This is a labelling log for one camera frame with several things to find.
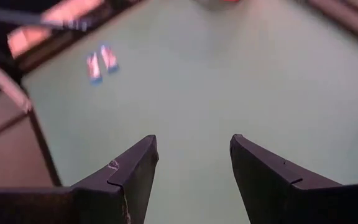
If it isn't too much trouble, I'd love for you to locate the green table mat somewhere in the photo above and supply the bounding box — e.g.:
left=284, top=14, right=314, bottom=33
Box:
left=20, top=0, right=358, bottom=224

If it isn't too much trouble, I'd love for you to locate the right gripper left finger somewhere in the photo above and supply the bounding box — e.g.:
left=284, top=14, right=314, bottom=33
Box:
left=0, top=135, right=160, bottom=224

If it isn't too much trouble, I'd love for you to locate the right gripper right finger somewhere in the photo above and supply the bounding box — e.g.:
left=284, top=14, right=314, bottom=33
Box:
left=230, top=134, right=358, bottom=224

